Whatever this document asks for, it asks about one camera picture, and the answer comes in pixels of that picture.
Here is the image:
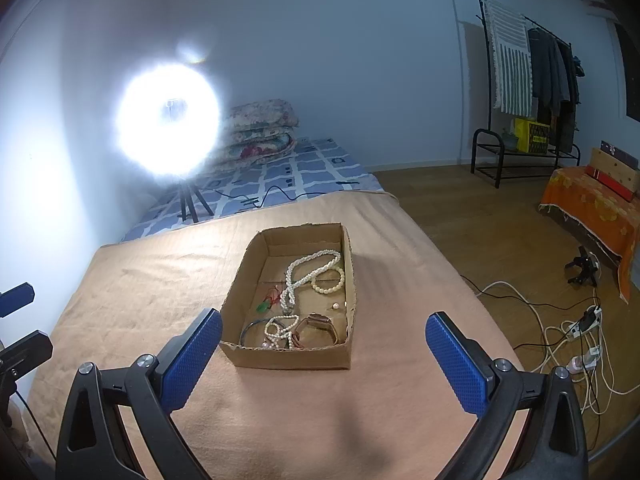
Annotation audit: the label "thick white pearl necklace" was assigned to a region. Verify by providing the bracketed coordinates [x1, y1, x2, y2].
[280, 249, 343, 313]

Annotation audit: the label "black clamp device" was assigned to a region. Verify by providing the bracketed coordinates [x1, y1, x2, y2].
[565, 246, 601, 288]

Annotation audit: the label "white plug adapter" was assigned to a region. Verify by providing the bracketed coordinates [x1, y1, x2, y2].
[570, 347, 601, 373]

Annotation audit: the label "striped white towel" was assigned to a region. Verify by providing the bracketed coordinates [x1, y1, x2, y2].
[482, 0, 533, 116]

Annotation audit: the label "black metal clothes rack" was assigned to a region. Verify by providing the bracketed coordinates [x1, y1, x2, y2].
[470, 0, 583, 190]

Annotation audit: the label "white cable bundle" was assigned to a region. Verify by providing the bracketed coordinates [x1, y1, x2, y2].
[472, 280, 640, 416]

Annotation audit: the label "blue patterned bed sheet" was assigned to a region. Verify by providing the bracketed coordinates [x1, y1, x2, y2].
[119, 136, 386, 244]

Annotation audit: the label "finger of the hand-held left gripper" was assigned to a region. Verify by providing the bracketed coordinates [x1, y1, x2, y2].
[0, 329, 54, 386]
[0, 282, 36, 318]

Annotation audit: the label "black cable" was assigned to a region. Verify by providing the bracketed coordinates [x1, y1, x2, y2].
[212, 180, 361, 209]

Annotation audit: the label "black tripod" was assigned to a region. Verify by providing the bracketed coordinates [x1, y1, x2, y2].
[177, 175, 213, 224]

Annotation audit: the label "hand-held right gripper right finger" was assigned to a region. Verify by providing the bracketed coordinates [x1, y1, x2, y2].
[425, 311, 590, 480]

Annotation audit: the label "green pendant with red cord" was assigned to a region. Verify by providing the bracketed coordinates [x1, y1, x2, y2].
[256, 282, 286, 313]

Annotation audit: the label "yellow bead bracelet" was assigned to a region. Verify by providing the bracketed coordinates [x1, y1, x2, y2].
[311, 266, 347, 295]

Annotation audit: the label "yellow box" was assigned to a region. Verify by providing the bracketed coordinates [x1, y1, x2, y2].
[514, 117, 551, 153]

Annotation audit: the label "tan cardboard box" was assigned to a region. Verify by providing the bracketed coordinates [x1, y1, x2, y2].
[589, 141, 640, 196]

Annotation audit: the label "red flat box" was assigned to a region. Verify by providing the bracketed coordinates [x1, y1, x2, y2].
[586, 164, 635, 202]

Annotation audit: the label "dark hanging clothes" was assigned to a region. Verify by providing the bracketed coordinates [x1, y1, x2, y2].
[526, 27, 586, 153]

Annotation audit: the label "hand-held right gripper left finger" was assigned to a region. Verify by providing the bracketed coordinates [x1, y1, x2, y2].
[55, 308, 224, 480]

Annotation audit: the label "orange patterned cloth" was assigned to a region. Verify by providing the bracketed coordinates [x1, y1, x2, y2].
[539, 166, 640, 305]

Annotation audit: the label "white power strip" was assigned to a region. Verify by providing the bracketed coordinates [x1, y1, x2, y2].
[570, 305, 603, 336]

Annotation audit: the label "thin black bangle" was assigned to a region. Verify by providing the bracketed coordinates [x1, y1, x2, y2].
[239, 317, 273, 348]

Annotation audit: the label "folded floral quilt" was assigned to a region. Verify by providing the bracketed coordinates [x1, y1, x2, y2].
[207, 99, 301, 173]

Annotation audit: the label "wristwatch with red strap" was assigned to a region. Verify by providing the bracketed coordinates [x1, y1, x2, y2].
[290, 312, 341, 350]

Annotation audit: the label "white ring light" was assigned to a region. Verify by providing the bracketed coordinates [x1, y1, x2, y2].
[114, 57, 223, 181]

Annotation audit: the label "thin pearl necklace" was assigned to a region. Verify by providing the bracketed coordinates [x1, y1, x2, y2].
[262, 315, 301, 351]

